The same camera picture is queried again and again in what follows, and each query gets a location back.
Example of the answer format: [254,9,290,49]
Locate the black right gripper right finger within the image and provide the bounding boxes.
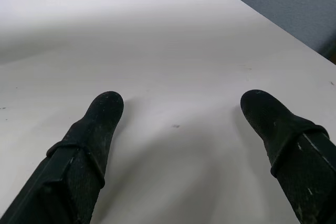
[240,89,336,224]

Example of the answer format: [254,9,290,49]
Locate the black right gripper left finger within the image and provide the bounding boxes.
[0,91,124,224]

